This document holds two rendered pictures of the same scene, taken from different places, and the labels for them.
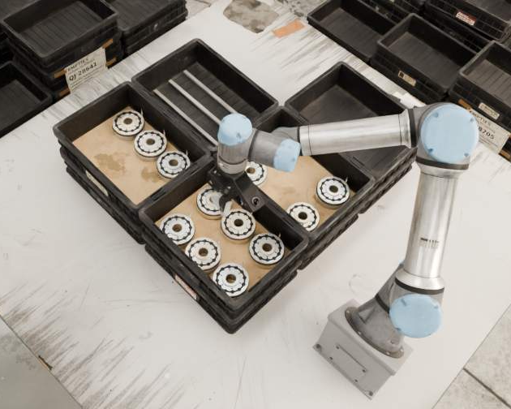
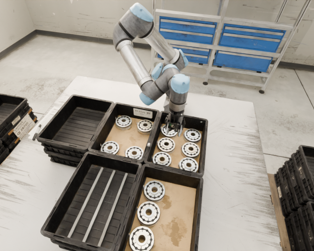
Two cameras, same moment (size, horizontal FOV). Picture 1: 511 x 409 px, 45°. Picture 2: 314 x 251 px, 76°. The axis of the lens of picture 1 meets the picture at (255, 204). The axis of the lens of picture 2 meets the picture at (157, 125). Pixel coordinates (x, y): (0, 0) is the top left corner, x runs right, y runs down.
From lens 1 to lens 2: 1.58 m
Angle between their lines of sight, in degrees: 63
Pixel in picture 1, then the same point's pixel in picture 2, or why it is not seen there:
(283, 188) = (132, 141)
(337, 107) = (65, 141)
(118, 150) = (162, 233)
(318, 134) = (146, 72)
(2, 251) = not seen: outside the picture
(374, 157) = (92, 118)
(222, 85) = (71, 205)
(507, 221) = (93, 89)
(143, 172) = (167, 207)
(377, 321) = not seen: hidden behind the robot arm
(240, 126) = (180, 76)
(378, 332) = not seen: hidden behind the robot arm
